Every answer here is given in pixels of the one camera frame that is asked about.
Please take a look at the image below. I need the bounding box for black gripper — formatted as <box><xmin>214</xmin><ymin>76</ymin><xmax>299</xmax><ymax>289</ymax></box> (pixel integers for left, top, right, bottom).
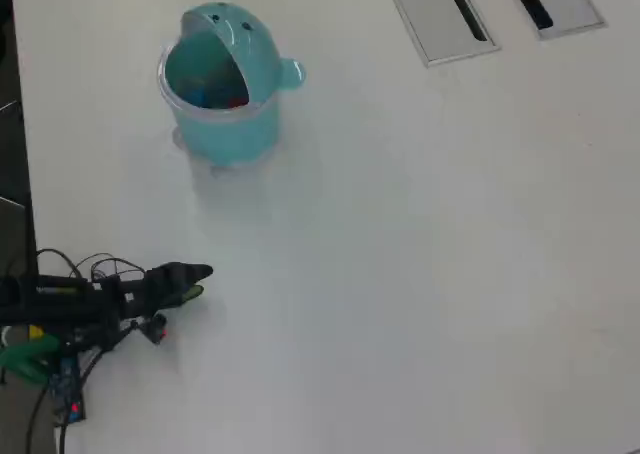
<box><xmin>116</xmin><ymin>261</ymin><xmax>215</xmax><ymax>321</ymax></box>

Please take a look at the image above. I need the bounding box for teal whale-shaped bin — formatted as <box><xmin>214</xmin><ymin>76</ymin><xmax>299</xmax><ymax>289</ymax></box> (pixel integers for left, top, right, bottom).
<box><xmin>157</xmin><ymin>2</ymin><xmax>308</xmax><ymax>169</ymax></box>

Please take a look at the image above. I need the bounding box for blue controller circuit board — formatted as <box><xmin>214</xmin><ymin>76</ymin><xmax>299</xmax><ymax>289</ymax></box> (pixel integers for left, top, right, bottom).
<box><xmin>48</xmin><ymin>356</ymin><xmax>89</xmax><ymax>425</ymax></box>

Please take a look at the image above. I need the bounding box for green table clamp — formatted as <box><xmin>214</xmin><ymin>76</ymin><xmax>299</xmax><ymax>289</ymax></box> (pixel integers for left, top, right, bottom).
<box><xmin>0</xmin><ymin>336</ymin><xmax>65</xmax><ymax>384</ymax></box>

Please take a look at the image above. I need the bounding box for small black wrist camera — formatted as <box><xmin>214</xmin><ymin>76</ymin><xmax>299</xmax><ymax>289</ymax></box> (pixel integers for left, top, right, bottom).
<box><xmin>141</xmin><ymin>314</ymin><xmax>170</xmax><ymax>347</ymax></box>

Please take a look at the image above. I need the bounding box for thin black wire loop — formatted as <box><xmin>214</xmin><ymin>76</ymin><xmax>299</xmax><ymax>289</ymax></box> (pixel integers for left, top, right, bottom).
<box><xmin>36</xmin><ymin>247</ymin><xmax>147</xmax><ymax>281</ymax></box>

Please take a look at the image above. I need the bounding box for black power cable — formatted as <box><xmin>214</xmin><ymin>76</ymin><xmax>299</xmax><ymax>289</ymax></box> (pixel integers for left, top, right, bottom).
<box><xmin>57</xmin><ymin>413</ymin><xmax>72</xmax><ymax>454</ymax></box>

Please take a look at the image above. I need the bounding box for black usb cable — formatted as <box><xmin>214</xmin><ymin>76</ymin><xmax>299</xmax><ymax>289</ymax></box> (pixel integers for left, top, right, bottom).
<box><xmin>23</xmin><ymin>387</ymin><xmax>52</xmax><ymax>454</ymax></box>

